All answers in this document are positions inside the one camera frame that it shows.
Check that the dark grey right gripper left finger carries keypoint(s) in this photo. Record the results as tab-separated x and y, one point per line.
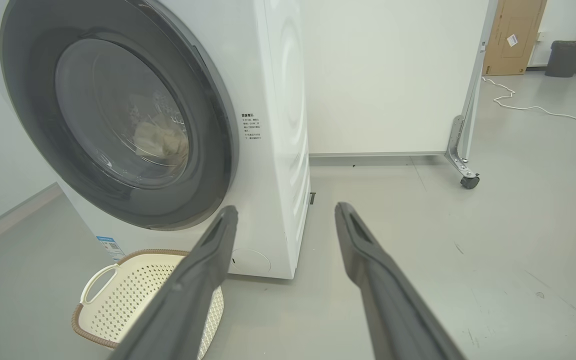
188	300

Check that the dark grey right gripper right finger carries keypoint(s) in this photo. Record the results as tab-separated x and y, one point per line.
393	310

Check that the black glass washing machine door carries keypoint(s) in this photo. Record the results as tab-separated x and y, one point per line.
203	150

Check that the cream bear-print trousers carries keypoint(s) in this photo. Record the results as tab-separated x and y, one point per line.
160	142

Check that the cream perforated laundry basket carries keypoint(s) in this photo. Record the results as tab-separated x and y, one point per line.
128	295

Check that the white front-load washing machine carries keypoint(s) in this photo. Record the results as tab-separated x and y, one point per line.
273	165

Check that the blue energy label sticker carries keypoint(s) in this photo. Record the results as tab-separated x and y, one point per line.
110	247

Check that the black caster wheel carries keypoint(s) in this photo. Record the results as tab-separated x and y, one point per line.
470	182

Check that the printed text label on washer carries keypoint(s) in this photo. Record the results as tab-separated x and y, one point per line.
251	126

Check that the white partition panel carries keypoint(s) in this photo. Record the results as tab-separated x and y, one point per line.
393	75

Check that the black trash bin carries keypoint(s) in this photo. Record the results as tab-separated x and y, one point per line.
567	60

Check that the brown cardboard box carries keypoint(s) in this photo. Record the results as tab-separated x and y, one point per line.
513	20

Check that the metal partition support bracket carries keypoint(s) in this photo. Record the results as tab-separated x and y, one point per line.
455	145

